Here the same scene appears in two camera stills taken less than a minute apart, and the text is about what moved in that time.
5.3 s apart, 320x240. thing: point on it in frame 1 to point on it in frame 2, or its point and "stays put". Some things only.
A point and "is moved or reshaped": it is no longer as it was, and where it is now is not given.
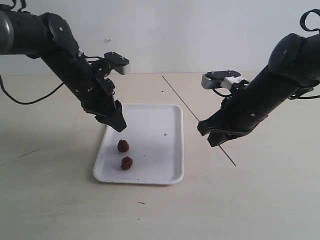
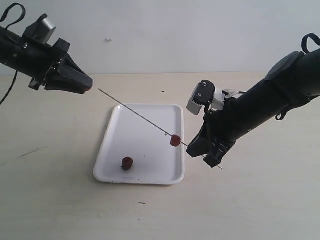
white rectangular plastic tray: x=150 y=150 stays put
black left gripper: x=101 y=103 to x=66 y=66
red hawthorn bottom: x=126 y=163 stays put
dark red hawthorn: x=123 y=146 is moved or reshaped
